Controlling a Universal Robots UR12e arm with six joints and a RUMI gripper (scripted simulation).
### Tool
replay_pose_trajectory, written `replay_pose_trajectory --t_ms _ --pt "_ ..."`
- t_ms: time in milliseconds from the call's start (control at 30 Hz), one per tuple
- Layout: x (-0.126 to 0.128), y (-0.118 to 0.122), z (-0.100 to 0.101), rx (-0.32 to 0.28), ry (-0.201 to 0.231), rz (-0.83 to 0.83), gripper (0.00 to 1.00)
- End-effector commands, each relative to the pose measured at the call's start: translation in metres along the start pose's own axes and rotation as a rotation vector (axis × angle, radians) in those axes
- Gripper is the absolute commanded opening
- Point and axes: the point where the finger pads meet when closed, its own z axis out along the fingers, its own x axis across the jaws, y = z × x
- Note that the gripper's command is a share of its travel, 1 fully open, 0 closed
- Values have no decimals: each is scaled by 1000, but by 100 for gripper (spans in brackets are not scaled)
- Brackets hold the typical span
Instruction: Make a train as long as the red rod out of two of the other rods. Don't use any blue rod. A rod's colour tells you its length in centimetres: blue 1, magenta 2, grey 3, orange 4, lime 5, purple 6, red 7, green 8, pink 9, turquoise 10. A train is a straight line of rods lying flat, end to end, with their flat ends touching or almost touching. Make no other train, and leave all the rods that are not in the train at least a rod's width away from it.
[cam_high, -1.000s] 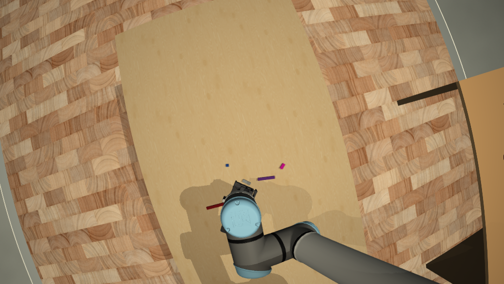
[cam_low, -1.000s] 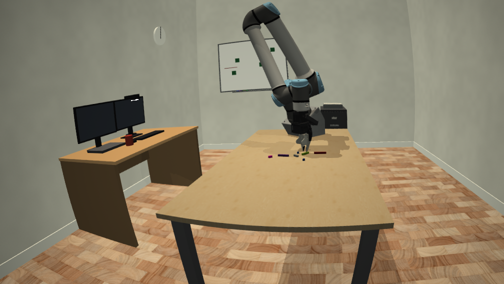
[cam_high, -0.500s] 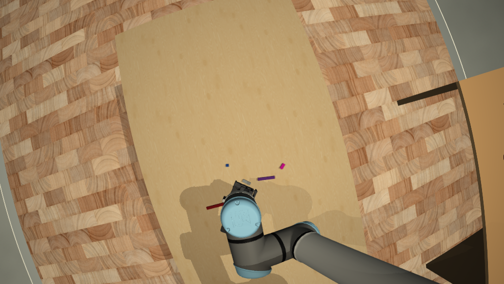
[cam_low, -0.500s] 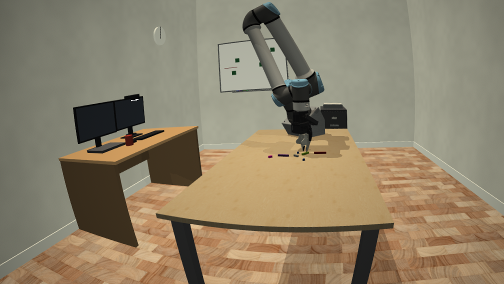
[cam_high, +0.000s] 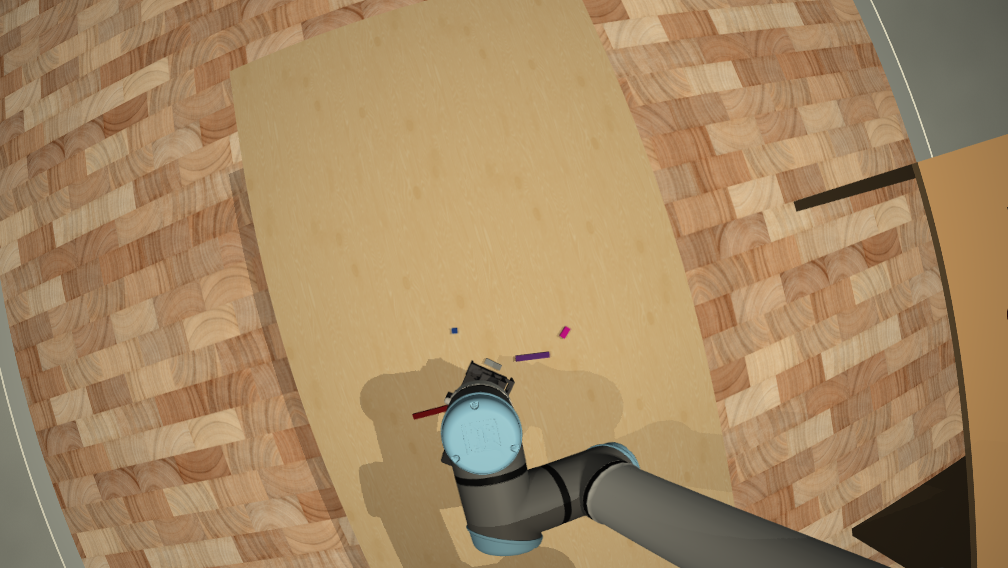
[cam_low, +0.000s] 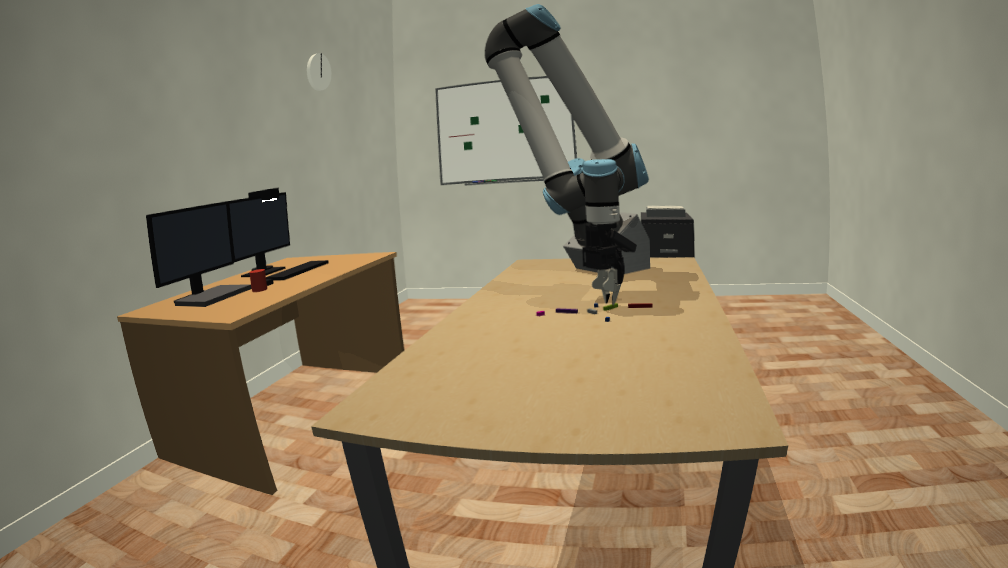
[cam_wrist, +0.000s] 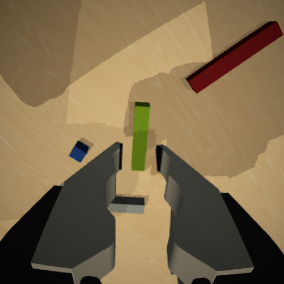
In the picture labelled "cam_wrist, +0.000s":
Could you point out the lime green rod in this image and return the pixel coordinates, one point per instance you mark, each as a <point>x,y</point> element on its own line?
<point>140,135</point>

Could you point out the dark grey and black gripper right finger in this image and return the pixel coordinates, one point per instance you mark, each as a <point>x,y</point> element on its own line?
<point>212,236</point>

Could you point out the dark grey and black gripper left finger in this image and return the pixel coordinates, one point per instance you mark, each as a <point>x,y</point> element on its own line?
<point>69,233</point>

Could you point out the grey rectangular block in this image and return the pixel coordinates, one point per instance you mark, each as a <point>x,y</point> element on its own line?
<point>122,204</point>

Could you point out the dark red rod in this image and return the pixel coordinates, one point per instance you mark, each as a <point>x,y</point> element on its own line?
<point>234,56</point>

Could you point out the small dark blue cube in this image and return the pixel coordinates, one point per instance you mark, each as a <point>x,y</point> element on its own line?
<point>79,151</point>

